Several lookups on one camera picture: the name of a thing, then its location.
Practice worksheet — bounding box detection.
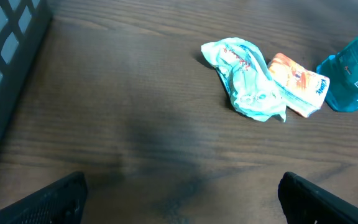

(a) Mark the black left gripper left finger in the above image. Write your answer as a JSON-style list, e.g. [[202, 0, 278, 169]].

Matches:
[[0, 171, 88, 224]]

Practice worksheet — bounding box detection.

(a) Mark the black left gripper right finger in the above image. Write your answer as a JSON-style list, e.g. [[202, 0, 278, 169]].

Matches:
[[278, 172, 358, 224]]

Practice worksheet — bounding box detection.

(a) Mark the small orange box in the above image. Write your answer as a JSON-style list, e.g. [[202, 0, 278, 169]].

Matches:
[[268, 53, 330, 118]]

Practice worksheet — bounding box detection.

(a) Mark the teal mouthwash bottle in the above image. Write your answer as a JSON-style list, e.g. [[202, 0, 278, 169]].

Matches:
[[316, 38, 358, 113]]

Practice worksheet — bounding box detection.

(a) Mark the mint green tissue pack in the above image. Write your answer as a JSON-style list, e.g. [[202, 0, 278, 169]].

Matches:
[[201, 37, 287, 122]]

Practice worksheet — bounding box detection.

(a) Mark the dark grey plastic basket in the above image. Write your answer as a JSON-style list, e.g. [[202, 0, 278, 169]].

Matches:
[[0, 0, 52, 142]]

